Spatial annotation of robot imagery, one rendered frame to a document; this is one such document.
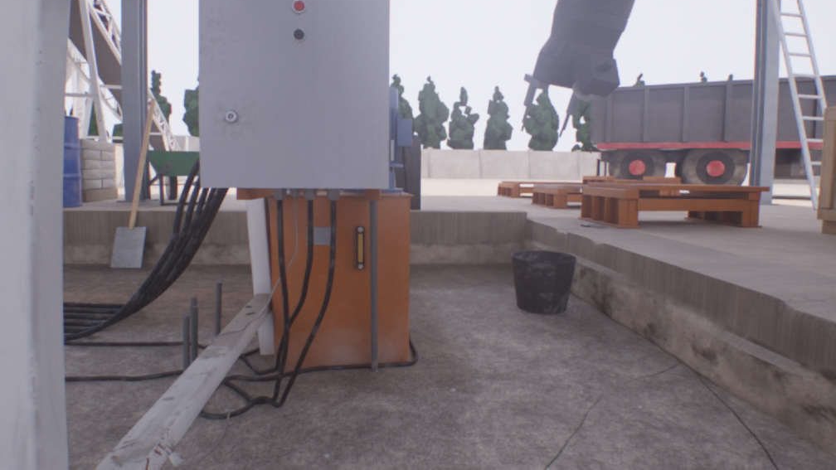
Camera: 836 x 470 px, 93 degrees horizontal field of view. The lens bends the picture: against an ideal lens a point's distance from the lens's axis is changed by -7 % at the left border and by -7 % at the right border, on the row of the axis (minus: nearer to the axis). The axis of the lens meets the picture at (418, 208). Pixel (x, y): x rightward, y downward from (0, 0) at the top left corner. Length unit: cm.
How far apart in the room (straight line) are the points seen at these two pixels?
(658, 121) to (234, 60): 846
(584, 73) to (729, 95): 868
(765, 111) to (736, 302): 561
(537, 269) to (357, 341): 98
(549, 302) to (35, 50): 204
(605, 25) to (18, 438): 76
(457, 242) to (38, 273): 292
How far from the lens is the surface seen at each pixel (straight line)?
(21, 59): 68
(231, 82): 99
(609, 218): 323
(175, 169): 496
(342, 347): 157
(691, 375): 180
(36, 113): 65
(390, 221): 147
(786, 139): 927
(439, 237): 326
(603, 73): 45
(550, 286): 216
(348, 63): 95
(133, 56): 589
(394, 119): 172
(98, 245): 388
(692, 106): 909
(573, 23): 47
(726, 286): 170
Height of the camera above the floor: 68
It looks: 5 degrees down
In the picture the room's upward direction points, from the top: 1 degrees clockwise
